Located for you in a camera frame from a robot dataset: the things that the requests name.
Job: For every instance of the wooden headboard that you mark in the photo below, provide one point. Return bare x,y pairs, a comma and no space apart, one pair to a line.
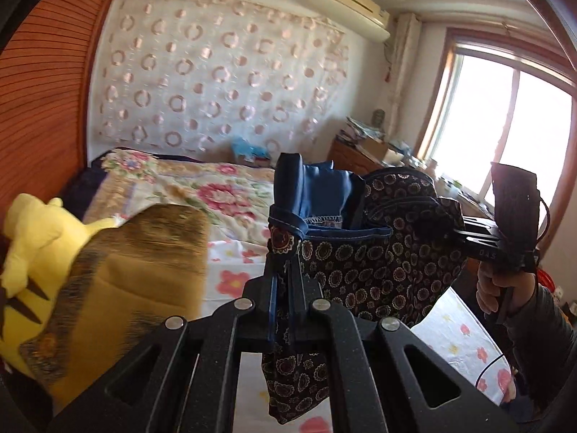
49,99

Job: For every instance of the cardboard box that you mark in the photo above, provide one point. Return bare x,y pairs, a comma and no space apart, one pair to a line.
374,148

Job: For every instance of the oval hand fan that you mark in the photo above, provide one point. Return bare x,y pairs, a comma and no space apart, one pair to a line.
377,118

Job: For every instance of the wooden-framed window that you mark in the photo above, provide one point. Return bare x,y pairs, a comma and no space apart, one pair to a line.
478,112

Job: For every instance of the low wooden cabinet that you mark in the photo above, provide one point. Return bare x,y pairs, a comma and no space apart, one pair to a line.
347,155

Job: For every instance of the sheer circle-patterned curtain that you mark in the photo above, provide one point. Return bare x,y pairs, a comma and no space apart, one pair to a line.
203,76

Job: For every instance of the dark circle-patterned shirt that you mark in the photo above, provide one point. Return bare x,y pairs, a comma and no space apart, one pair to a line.
360,270

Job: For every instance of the white pink-flowered sheet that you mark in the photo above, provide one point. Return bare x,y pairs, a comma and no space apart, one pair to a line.
234,275

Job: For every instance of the person's right forearm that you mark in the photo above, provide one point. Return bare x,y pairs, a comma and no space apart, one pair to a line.
541,324

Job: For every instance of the yellow plush toy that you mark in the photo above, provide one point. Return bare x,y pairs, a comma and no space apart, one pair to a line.
36,243

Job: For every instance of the beige tied window curtain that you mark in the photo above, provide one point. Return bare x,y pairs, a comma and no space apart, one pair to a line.
403,63

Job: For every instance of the stack of folded cloths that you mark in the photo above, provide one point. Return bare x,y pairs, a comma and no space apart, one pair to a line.
360,128

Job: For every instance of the beige wall air conditioner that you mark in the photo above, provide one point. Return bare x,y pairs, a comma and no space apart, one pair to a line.
347,0

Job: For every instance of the brown mustard cushion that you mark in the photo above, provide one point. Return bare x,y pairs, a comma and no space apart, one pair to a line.
135,270

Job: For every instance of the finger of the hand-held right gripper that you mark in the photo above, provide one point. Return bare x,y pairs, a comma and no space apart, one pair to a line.
482,232

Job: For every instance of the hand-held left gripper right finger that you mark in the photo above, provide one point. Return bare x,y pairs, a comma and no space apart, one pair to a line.
297,311

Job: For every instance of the blue tissue box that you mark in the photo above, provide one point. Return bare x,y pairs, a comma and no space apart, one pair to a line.
248,151

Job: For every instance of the person's right hand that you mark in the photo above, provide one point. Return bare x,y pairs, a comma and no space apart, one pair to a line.
487,293

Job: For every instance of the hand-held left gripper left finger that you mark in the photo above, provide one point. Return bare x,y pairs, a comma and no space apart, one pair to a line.
272,315

